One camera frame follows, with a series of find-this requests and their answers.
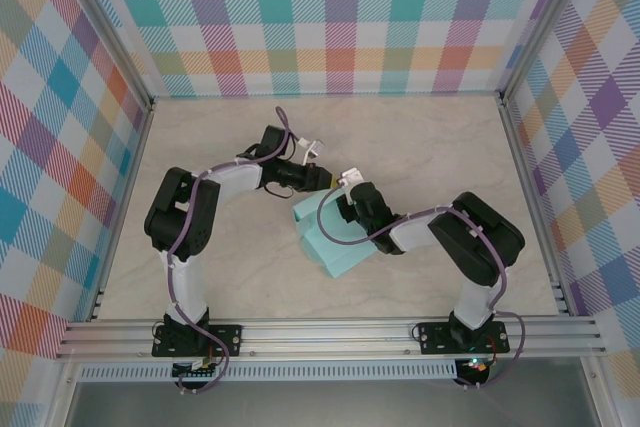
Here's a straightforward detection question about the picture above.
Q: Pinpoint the aluminium frame post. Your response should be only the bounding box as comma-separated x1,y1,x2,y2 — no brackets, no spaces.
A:
47,0,156,113
497,0,601,103

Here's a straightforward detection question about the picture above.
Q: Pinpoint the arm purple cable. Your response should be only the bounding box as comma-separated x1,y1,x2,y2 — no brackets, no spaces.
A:
167,105,321,395
317,185,527,391

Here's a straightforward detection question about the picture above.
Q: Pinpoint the wide aluminium mounting rail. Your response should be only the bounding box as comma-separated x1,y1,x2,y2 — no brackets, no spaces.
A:
54,316,609,361

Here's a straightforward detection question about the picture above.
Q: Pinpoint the aluminium side rail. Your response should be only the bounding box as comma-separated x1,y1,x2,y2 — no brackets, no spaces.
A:
87,99,156,323
497,94,574,318

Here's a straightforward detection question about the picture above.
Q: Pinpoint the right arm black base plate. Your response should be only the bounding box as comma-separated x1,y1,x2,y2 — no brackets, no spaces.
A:
418,320,510,356

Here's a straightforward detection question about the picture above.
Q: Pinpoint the slotted grey cable duct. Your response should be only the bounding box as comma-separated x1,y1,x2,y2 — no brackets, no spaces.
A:
79,364,459,382

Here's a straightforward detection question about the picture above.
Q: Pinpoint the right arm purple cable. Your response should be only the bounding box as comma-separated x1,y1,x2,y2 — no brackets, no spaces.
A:
317,185,527,391

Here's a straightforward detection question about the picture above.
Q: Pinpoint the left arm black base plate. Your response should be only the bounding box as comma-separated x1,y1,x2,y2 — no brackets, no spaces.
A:
151,324,244,359

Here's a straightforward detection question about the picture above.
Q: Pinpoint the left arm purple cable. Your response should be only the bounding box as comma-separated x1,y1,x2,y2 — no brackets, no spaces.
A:
167,105,321,395

